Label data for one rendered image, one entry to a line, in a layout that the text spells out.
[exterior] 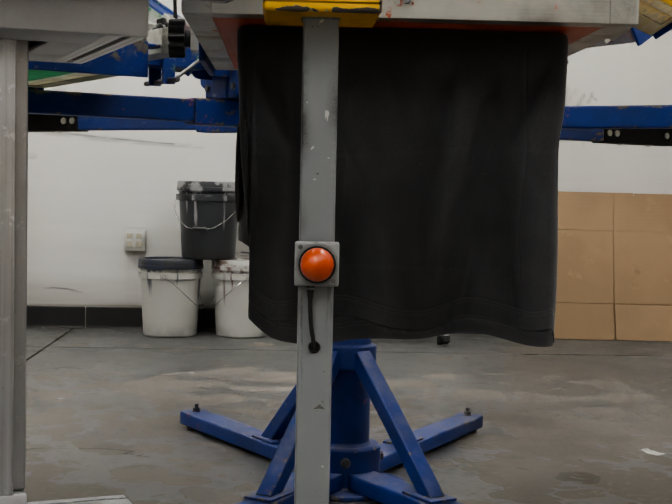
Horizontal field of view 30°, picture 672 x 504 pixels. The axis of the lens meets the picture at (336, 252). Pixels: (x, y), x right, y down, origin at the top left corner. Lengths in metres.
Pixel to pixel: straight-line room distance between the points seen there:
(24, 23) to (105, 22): 0.09
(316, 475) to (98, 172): 5.03
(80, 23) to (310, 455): 0.55
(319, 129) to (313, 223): 0.11
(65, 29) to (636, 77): 5.35
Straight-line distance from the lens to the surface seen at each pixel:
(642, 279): 6.49
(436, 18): 1.63
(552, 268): 1.73
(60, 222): 6.43
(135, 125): 3.37
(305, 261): 1.38
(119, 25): 1.44
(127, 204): 6.38
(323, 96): 1.41
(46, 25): 1.42
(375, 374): 2.98
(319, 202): 1.41
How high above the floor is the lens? 0.74
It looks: 3 degrees down
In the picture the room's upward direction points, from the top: 1 degrees clockwise
